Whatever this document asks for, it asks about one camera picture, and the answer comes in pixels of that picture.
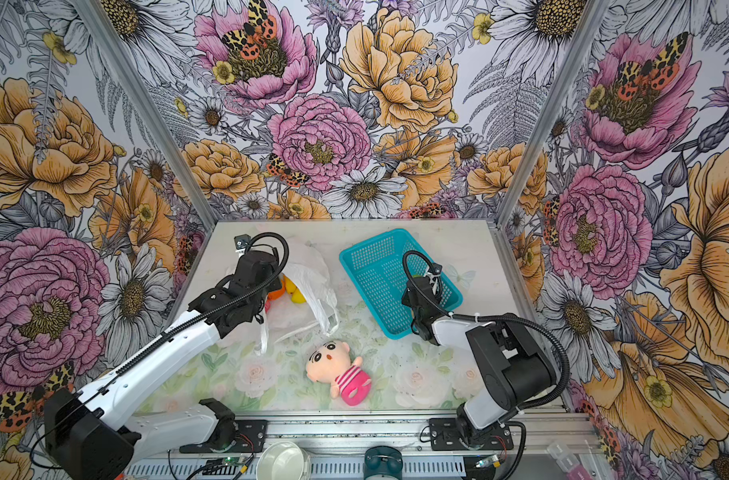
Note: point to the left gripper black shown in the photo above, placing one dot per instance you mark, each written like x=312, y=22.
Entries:
x=274, y=285

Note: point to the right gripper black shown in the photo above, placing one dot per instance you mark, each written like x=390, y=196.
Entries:
x=406, y=297

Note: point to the white plastic bag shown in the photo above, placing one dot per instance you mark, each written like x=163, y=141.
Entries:
x=284, y=319

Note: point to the orange toy fruit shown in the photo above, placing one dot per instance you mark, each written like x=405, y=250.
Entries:
x=274, y=295

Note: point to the yellow toy fruit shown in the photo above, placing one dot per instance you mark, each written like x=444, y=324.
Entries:
x=292, y=290

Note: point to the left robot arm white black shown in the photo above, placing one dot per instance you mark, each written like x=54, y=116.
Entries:
x=94, y=433

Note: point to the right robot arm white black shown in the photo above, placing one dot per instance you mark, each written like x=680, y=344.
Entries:
x=513, y=366

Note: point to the teal plastic basket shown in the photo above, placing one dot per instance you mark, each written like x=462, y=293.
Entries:
x=379, y=269

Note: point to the pink plush doll toy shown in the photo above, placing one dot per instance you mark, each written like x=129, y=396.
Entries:
x=331, y=364

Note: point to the dark green round object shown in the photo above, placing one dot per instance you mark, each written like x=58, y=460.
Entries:
x=384, y=463

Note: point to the white round bowl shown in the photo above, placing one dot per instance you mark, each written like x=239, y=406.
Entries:
x=284, y=461

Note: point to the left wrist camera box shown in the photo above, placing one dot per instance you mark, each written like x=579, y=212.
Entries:
x=241, y=242

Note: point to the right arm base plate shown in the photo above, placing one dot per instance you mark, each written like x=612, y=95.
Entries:
x=452, y=434

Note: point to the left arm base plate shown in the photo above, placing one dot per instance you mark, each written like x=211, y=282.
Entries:
x=238, y=436

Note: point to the aluminium frame rail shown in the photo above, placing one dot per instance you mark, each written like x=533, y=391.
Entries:
x=323, y=433

